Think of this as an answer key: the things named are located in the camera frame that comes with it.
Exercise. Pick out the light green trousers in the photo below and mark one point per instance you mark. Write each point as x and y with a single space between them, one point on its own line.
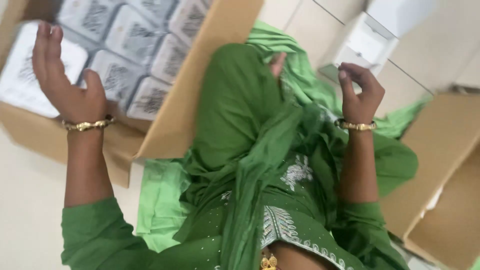
300 75

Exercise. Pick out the open cardboard carton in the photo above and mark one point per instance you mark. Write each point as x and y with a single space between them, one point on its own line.
180 112

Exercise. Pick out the green embroidered dress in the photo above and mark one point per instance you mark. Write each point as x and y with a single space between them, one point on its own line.
112 240

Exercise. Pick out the dark green sheer scarf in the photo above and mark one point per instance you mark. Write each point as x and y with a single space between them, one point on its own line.
243 195

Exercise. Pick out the group of white printed packets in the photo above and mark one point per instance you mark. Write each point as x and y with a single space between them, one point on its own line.
127 33

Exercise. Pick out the brown cardboard box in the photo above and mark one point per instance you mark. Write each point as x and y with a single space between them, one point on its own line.
442 150

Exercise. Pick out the gold bangle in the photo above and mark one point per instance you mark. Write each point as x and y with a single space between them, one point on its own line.
88 125
356 125

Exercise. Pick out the person's right hand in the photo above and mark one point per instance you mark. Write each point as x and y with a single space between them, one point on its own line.
362 103

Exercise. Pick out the small white plastic box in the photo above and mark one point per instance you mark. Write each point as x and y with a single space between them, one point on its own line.
362 45

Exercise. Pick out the person's left hand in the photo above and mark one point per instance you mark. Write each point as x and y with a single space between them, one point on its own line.
71 97

